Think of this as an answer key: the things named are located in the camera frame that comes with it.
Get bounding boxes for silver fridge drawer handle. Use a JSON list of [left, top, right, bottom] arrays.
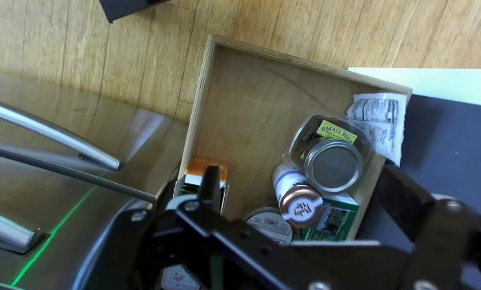
[[0, 95, 125, 172], [0, 206, 44, 255]]

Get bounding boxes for short tin with silver lid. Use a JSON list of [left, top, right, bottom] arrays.
[[244, 206, 296, 248]]

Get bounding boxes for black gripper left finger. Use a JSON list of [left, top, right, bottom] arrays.
[[89, 164, 307, 290]]

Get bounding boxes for white printed paper packet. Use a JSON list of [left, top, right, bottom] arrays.
[[344, 90, 410, 168]]

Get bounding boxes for cans and jars cluster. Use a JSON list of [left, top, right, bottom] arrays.
[[175, 34, 415, 243]]

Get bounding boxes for tall pantry cabinet door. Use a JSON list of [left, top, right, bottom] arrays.
[[347, 66, 481, 290]]

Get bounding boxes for orange and green box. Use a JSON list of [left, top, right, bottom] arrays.
[[173, 156, 231, 214]]

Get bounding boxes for black object top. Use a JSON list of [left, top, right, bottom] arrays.
[[97, 0, 170, 24]]

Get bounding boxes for flat green box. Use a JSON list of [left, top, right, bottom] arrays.
[[291, 192, 360, 243]]

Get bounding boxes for stainless steel refrigerator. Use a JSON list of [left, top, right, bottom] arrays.
[[0, 68, 191, 290]]

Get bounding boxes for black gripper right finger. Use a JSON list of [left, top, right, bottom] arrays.
[[373, 159, 481, 290]]

